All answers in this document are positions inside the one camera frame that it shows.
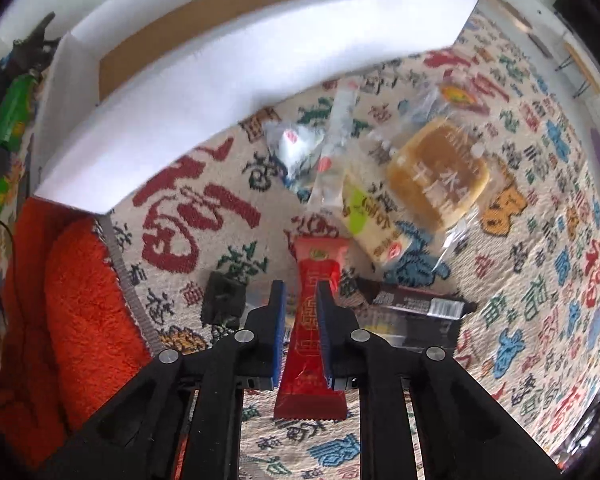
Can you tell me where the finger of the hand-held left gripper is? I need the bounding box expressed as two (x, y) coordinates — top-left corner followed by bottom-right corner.
(10, 12), (61, 75)

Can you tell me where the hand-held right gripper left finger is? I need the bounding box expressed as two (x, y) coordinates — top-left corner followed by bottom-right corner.
(37, 280), (287, 480)

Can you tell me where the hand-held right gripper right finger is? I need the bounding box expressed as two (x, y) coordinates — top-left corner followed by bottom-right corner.
(315, 280), (563, 480)

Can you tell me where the white cardboard box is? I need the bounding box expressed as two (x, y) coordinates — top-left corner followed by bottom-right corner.
(32, 0), (481, 216)

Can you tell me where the long black snack packet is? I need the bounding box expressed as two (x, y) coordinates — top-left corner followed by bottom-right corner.
(352, 276), (478, 353)

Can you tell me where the green and white snack packet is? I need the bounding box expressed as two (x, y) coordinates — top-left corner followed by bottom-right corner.
(341, 172), (415, 268)

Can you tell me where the long clear snack packet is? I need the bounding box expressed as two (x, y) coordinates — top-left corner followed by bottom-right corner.
(306, 80), (361, 213)

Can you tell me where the clear silvery snack packet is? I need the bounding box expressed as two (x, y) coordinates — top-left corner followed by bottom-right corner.
(264, 121), (326, 192)

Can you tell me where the round brown cake packet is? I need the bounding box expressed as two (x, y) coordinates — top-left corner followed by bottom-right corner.
(375, 87), (506, 261)

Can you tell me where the orange fluffy cloth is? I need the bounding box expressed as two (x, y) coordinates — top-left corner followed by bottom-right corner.
(0, 197), (153, 466)

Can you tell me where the red and yellow snack packet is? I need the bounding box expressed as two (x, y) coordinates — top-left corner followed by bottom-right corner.
(437, 67), (492, 113)

